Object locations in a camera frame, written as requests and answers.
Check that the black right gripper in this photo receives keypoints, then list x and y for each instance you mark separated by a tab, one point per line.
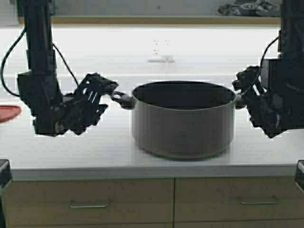
265	110

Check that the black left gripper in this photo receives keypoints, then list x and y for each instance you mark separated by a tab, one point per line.
83	108

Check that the large dark grey pot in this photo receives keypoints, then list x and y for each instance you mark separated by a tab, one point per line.
183	120

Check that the right robot base block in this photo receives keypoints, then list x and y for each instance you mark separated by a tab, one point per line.
299	179

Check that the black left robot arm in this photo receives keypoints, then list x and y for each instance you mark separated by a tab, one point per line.
39	88

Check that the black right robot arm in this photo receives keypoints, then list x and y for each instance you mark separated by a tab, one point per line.
273	92

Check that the left robot base block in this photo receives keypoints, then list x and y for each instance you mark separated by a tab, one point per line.
5	174

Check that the patterned dark cloth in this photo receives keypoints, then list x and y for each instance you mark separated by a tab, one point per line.
250	8

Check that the red plate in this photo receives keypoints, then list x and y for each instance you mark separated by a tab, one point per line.
8	112

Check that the right wooden drawer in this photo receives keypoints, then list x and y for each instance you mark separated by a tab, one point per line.
237	199

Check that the white wall outlet plate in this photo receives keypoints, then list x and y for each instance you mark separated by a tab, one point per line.
161	52

